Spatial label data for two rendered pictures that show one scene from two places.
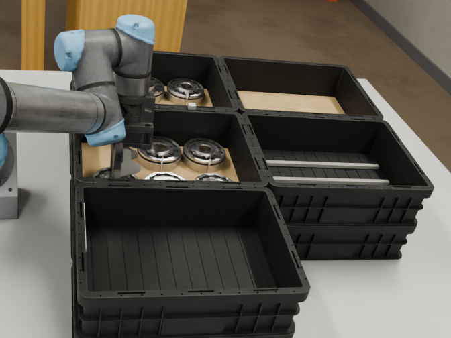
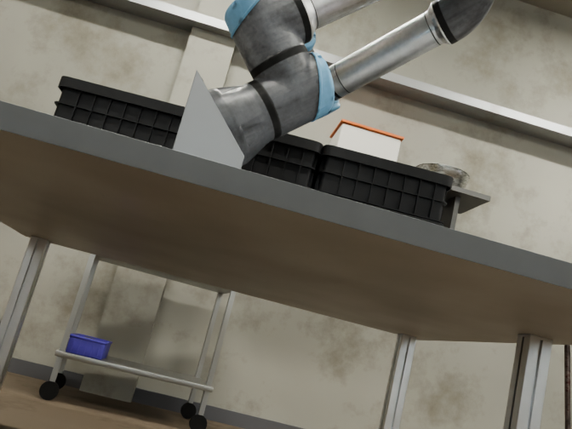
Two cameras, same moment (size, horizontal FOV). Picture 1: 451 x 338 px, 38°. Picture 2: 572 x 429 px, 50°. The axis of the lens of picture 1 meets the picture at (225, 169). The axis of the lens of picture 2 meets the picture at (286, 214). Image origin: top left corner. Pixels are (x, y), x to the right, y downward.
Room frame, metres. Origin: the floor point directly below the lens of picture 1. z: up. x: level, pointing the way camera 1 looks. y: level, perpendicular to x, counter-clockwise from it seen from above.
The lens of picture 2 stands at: (0.63, 1.51, 0.46)
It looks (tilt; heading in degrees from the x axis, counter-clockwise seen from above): 13 degrees up; 288
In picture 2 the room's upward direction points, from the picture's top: 14 degrees clockwise
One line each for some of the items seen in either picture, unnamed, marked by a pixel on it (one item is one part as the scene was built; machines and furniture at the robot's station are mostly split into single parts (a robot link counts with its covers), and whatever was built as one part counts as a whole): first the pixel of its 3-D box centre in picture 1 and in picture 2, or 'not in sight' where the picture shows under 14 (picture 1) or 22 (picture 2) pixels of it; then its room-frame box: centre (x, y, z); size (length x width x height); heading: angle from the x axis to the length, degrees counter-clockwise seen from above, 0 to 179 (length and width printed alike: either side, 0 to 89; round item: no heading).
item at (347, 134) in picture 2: not in sight; (362, 152); (1.40, -2.05, 1.78); 0.40 x 0.33 x 0.22; 24
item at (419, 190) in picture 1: (333, 153); not in sight; (1.32, -0.24, 0.92); 0.40 x 0.30 x 0.02; 109
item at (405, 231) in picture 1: (315, 204); not in sight; (1.32, -0.24, 0.76); 0.40 x 0.30 x 0.12; 109
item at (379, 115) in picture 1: (297, 89); not in sight; (1.60, -0.14, 0.92); 0.40 x 0.30 x 0.02; 109
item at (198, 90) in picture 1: (185, 88); not in sight; (1.58, 0.16, 0.86); 0.10 x 0.10 x 0.01
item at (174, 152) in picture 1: (159, 149); not in sight; (1.26, 0.16, 0.86); 0.10 x 0.10 x 0.01
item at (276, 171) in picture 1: (327, 170); not in sight; (1.32, -0.24, 0.87); 0.40 x 0.30 x 0.11; 109
